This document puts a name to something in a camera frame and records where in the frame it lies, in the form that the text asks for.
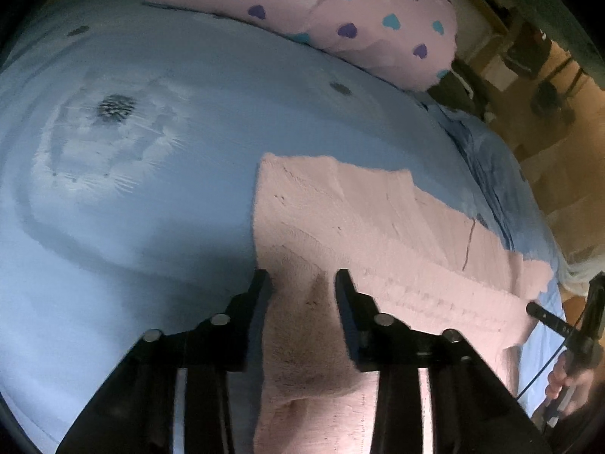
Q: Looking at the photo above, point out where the light blue dandelion bedsheet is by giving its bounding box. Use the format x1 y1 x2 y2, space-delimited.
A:
1 0 562 453

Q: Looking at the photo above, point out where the dark patterned cloth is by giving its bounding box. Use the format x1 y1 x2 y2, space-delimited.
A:
428 59 488 118

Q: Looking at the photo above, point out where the pink knitted sweater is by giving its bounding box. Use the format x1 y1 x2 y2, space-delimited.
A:
253 154 553 453

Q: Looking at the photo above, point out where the person's right hand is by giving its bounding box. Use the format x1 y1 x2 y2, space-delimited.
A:
544 351 595 416

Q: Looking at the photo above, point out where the pink heart-patterned pillow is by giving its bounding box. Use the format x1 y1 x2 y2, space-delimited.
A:
144 0 458 91

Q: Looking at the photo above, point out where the black cable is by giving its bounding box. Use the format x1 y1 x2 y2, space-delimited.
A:
516 347 568 401

